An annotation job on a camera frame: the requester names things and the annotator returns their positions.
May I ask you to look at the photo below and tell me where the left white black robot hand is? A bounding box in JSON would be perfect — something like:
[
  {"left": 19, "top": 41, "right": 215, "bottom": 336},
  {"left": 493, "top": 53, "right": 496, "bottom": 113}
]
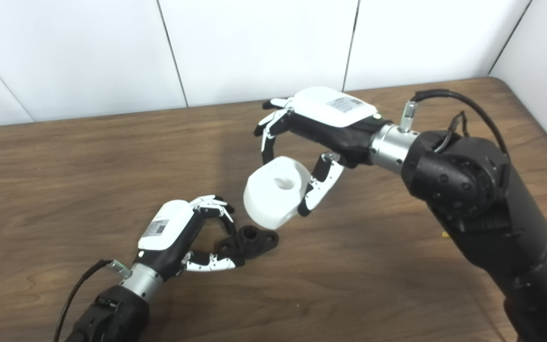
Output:
[{"left": 133, "top": 195, "right": 245, "bottom": 281}]

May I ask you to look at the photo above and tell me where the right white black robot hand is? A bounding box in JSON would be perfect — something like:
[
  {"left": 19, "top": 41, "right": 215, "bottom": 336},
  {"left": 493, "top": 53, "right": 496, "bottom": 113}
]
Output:
[{"left": 254, "top": 87, "right": 393, "bottom": 217}]

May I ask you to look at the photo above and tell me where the black plastic holder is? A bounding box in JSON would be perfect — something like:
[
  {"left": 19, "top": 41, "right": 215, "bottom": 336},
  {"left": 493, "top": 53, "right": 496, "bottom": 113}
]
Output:
[{"left": 214, "top": 226, "right": 280, "bottom": 260}]

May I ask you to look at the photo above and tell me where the round white plastic piece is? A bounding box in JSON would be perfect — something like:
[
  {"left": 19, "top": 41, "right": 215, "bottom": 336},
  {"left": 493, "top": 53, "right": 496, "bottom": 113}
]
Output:
[{"left": 244, "top": 156, "right": 311, "bottom": 231}]

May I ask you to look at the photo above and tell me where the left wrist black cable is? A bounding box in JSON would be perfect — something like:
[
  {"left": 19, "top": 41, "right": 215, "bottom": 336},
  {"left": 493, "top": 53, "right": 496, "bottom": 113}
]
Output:
[{"left": 54, "top": 259, "right": 132, "bottom": 342}]

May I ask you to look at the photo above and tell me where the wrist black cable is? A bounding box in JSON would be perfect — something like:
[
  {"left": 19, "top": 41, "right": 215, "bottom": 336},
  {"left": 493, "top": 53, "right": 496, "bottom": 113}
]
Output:
[
  {"left": 399, "top": 89, "right": 509, "bottom": 155},
  {"left": 54, "top": 259, "right": 132, "bottom": 342}
]

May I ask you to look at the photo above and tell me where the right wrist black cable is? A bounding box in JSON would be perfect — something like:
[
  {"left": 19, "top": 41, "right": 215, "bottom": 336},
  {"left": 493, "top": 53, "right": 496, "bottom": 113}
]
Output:
[{"left": 399, "top": 89, "right": 509, "bottom": 155}]

